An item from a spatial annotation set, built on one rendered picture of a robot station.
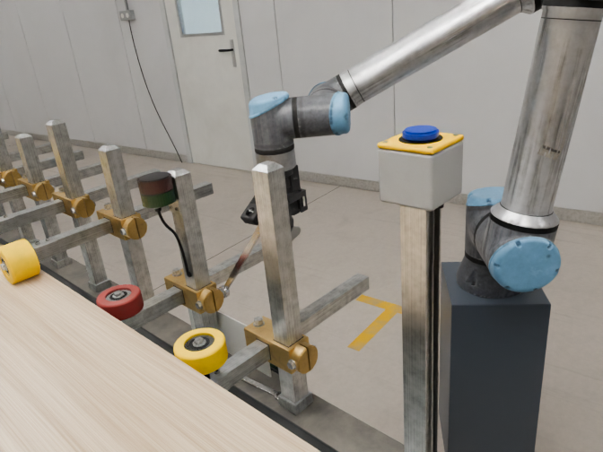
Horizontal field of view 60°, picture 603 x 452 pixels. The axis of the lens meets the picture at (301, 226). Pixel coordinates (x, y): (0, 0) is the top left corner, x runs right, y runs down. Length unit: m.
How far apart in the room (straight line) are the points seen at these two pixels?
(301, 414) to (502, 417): 0.85
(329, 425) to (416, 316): 0.35
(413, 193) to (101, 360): 0.54
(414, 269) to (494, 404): 1.07
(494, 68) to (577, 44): 2.30
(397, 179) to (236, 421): 0.36
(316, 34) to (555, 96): 3.01
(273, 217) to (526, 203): 0.65
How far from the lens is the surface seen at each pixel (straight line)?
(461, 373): 1.59
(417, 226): 0.62
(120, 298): 1.02
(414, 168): 0.57
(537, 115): 1.20
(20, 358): 0.95
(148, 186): 0.94
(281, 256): 0.82
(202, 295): 1.05
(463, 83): 3.55
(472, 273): 1.50
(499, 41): 3.45
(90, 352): 0.90
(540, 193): 1.24
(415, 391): 0.75
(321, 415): 0.98
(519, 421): 1.73
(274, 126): 1.13
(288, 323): 0.88
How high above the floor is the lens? 1.37
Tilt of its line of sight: 23 degrees down
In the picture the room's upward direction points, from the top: 6 degrees counter-clockwise
